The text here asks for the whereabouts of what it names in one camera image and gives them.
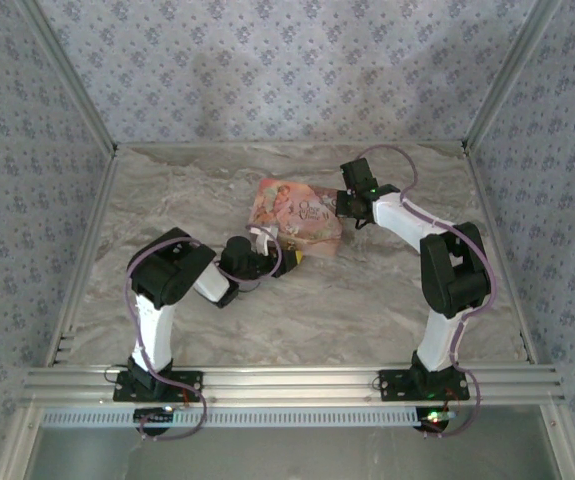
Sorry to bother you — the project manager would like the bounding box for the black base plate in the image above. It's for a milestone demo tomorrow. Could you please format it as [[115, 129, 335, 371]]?
[[378, 368, 470, 403], [112, 368, 205, 403]]

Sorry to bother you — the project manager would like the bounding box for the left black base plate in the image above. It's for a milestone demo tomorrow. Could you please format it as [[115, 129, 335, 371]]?
[[112, 368, 205, 403]]

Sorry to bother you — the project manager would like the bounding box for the grey slotted cable duct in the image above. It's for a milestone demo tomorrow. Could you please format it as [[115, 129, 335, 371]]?
[[40, 405, 451, 429]]

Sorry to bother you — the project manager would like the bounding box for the aluminium table side rail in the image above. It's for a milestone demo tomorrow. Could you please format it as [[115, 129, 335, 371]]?
[[465, 149, 575, 480], [0, 149, 121, 480]]

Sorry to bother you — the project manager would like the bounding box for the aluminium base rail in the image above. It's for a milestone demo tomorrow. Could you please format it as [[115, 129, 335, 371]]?
[[19, 366, 566, 404]]

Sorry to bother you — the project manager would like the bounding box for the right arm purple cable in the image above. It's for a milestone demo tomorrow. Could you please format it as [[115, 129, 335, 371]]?
[[361, 144, 499, 440]]

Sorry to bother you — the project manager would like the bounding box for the controller board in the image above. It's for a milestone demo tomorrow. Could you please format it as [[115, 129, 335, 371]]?
[[415, 406, 456, 433], [133, 406, 176, 427]]

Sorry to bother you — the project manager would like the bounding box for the left controller board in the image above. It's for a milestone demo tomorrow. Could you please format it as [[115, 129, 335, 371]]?
[[133, 406, 176, 427]]

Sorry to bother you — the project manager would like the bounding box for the aluminium table back strip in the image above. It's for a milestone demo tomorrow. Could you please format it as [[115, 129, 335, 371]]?
[[115, 140, 469, 150]]

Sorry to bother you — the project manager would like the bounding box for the pink printed storage box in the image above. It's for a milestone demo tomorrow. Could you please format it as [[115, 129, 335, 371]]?
[[246, 177, 347, 259]]

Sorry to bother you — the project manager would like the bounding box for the right controller board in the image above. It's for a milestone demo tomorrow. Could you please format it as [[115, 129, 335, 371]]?
[[415, 406, 456, 433]]

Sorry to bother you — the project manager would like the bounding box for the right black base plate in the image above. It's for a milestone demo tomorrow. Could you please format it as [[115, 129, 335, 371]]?
[[378, 368, 470, 403]]

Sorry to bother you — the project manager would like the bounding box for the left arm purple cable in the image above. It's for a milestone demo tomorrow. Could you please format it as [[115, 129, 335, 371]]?
[[124, 224, 274, 442]]

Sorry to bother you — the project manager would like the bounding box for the aluminium corner post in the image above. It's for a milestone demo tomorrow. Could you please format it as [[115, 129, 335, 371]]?
[[462, 0, 564, 154], [18, 0, 120, 158]]

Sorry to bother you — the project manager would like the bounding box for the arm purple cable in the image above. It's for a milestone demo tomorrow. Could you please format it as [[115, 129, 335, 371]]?
[[124, 224, 274, 442], [361, 144, 499, 440]]

